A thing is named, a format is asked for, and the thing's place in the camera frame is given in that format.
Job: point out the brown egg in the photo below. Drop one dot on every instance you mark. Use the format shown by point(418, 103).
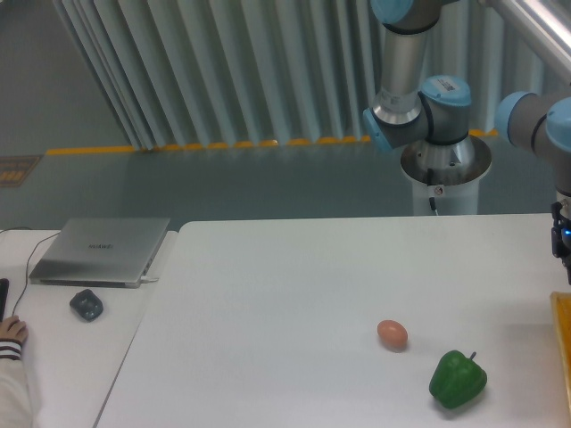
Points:
point(392, 334)

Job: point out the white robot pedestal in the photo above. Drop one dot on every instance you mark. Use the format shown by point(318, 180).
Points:
point(445, 179)

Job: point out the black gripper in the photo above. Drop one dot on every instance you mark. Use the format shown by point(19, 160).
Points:
point(560, 231)

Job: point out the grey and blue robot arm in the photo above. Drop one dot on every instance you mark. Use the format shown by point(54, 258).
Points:
point(428, 119)

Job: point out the person's hand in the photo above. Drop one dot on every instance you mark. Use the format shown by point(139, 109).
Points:
point(12, 329)

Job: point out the silver laptop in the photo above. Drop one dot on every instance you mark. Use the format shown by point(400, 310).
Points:
point(101, 252)

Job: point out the yellow basket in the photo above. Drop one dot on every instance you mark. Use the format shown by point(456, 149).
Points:
point(560, 307)

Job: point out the white sleeved forearm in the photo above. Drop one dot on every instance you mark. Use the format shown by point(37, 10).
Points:
point(16, 409)

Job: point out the green bell pepper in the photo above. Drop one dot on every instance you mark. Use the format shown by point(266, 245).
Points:
point(457, 379)

